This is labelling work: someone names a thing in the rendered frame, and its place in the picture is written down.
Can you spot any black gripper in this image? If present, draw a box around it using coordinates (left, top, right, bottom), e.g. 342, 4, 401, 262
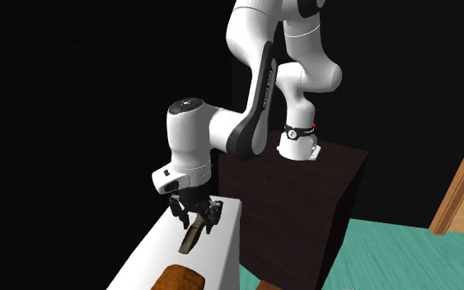
169, 185, 224, 235

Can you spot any olive brown flat tool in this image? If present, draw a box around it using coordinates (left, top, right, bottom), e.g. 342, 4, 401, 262
177, 212, 205, 255

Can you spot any white table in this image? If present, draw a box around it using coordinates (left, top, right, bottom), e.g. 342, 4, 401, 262
105, 195, 243, 290

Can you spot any brown bread loaf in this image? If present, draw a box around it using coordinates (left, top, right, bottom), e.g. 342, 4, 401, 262
150, 264, 207, 290

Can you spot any dark brown robot stand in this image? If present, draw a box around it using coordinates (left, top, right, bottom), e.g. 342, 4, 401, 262
218, 129, 369, 290

